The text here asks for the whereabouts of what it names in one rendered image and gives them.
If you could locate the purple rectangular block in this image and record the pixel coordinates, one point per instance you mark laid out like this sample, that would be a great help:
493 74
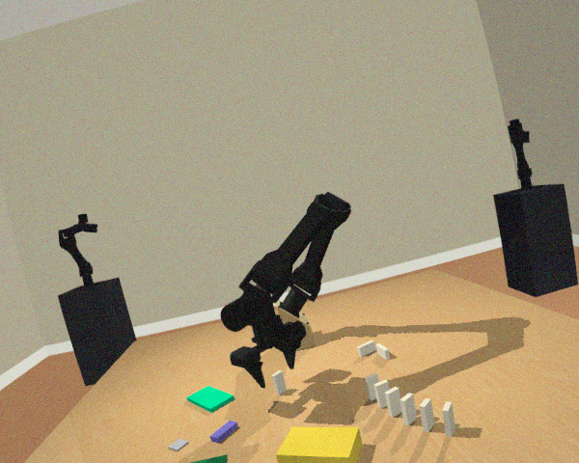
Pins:
223 432

